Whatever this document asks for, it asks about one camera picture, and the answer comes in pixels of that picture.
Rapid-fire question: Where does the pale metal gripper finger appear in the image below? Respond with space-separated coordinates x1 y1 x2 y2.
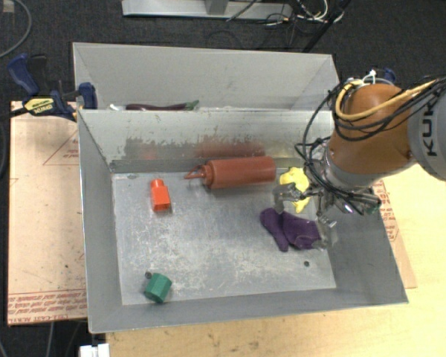
311 216 339 251
273 182 306 215

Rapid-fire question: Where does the yellow soft toy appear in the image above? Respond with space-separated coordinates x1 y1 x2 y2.
279 167 313 213

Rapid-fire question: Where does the purple cloth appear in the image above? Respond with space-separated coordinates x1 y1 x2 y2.
259 207 326 253

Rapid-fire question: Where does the red-brown squeeze bottle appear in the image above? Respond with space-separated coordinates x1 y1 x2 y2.
184 155 277 191

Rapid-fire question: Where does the grey metal bin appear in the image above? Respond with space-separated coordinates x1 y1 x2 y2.
72 42 410 335

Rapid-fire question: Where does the orange small bottle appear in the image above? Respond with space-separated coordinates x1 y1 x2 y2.
149 178 172 213

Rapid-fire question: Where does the green hexagonal block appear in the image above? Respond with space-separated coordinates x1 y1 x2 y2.
143 272 173 304

